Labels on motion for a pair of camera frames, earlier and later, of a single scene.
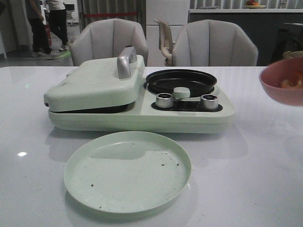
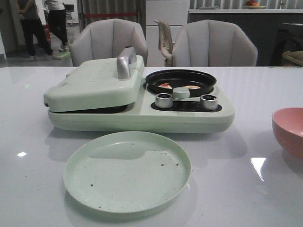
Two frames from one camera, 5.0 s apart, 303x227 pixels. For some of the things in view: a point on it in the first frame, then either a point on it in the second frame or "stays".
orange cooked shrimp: (287, 83) -> (165, 85)
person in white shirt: (57, 18) stays
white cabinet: (175, 13) stays
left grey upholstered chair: (105, 38) stays
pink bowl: (283, 81) -> (288, 124)
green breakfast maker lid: (100, 87) stays
